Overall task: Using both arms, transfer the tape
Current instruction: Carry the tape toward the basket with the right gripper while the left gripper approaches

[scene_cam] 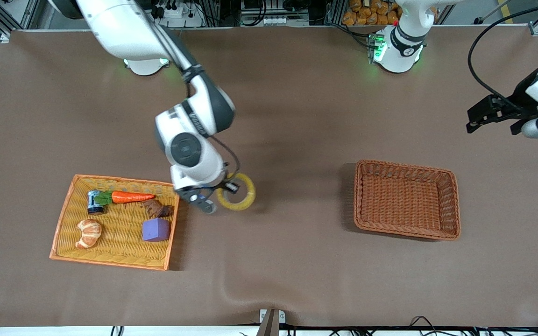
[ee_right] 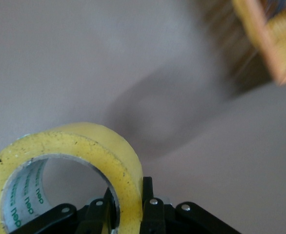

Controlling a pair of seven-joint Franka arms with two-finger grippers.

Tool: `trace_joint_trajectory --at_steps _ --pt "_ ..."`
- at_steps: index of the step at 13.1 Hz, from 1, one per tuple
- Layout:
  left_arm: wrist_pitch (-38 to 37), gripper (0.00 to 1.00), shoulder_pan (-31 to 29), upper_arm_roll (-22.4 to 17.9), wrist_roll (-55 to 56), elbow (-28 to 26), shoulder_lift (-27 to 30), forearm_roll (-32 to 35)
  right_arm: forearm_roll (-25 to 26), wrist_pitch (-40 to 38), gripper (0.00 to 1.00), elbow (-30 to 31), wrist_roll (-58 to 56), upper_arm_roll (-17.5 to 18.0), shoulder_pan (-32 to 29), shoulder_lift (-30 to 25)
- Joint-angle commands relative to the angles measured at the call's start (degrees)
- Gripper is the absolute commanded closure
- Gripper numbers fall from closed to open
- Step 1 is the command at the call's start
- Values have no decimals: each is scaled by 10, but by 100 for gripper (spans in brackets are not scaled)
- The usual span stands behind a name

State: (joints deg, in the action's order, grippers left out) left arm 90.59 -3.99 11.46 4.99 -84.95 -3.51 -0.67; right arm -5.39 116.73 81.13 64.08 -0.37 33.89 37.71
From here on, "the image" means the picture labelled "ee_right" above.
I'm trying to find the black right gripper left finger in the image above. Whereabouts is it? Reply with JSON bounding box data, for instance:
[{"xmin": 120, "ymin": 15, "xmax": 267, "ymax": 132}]
[{"xmin": 76, "ymin": 189, "xmax": 117, "ymax": 234}]

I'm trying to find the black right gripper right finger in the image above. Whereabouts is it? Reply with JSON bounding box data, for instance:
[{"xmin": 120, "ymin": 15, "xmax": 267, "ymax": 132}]
[{"xmin": 141, "ymin": 176, "xmax": 175, "ymax": 234}]

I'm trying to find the yellowish clear packing tape roll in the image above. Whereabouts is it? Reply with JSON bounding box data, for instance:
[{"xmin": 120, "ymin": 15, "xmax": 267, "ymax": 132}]
[{"xmin": 0, "ymin": 122, "xmax": 144, "ymax": 234}]

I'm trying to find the yellow orange-rimmed wicker tray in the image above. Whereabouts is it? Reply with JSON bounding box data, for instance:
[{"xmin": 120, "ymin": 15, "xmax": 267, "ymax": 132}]
[{"xmin": 231, "ymin": 0, "xmax": 286, "ymax": 86}]

